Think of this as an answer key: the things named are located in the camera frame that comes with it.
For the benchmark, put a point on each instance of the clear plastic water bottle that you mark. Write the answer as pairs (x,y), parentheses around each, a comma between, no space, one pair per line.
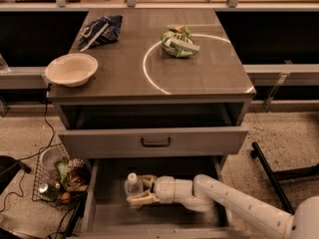
(133,185)

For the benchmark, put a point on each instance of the black wire basket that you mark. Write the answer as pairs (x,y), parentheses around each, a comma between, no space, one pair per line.
(56,177)

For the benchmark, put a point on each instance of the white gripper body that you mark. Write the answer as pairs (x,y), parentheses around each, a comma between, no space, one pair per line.
(164,187)

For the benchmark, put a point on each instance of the green soda can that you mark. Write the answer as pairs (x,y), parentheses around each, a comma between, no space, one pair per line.
(49,191)

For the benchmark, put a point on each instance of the green chip bag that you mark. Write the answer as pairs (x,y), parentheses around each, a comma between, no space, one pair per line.
(177,42)

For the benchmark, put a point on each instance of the open middle drawer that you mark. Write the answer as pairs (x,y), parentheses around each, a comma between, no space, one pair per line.
(108,215)

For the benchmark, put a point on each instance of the black chair base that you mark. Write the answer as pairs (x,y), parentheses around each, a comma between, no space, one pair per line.
(276,176)

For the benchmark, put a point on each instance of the blue chip bag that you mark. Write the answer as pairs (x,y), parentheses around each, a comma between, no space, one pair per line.
(104,30)

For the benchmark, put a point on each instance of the top grey drawer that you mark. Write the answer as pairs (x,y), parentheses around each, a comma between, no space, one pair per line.
(153,142)

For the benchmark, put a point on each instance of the brown snack bag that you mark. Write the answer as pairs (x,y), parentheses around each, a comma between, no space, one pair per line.
(78,175)

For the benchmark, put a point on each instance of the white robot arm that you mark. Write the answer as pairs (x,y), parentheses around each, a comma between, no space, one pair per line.
(201,192)

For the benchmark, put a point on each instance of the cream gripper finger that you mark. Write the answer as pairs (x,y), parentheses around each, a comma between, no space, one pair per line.
(148,180)
(140,199)

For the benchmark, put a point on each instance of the grey drawer cabinet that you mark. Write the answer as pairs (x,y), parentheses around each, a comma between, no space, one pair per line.
(137,70)

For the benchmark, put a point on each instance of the white paper bowl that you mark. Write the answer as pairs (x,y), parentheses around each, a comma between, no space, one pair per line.
(72,70)

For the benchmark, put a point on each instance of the silver metal cup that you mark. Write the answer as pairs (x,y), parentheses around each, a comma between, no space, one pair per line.
(50,156)

